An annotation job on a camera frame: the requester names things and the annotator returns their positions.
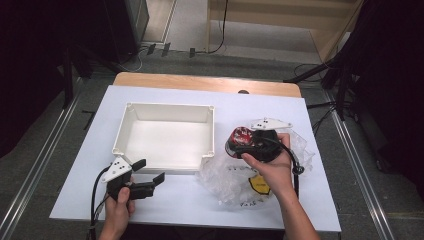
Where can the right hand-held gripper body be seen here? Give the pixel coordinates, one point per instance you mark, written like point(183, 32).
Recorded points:
point(266, 146)

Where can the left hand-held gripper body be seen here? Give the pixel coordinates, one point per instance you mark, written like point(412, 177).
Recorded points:
point(116, 169)

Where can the clear plastic bag yellow smiley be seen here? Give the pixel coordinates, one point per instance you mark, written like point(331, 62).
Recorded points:
point(226, 176)

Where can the person's right hand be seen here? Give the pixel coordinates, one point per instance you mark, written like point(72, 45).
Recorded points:
point(271, 171)

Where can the person's left hand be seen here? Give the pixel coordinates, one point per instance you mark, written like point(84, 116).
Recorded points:
point(118, 211)

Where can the white table sheet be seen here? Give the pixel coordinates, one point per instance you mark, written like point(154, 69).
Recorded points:
point(173, 206)

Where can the white plastic box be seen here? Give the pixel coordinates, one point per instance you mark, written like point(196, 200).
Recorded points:
point(165, 140)

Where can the black tripod stand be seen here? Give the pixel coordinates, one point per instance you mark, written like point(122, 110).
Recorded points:
point(340, 90)

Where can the black metal stand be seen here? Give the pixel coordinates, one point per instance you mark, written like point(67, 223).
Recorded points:
point(68, 80)

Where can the light wooden shelf unit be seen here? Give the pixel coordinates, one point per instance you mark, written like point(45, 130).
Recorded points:
point(266, 20)

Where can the dark cabinet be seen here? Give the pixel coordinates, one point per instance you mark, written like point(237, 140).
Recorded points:
point(131, 26)

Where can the black curtain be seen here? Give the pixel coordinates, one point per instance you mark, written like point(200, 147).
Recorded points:
point(33, 50)
point(393, 83)

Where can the metal floor rail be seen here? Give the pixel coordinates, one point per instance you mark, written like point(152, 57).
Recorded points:
point(365, 173)
point(36, 170)

